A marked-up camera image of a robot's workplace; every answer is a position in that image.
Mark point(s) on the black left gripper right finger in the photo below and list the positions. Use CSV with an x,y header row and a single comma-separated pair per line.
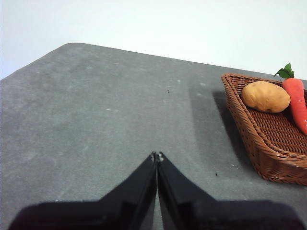
x,y
204,213

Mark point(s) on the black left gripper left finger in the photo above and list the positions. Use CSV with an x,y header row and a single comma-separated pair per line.
x,y
120,210

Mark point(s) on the brown wicker basket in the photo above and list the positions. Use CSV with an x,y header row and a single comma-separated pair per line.
x,y
271,134

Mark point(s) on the orange carrot with green leaves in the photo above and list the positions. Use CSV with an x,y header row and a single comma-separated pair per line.
x,y
297,100

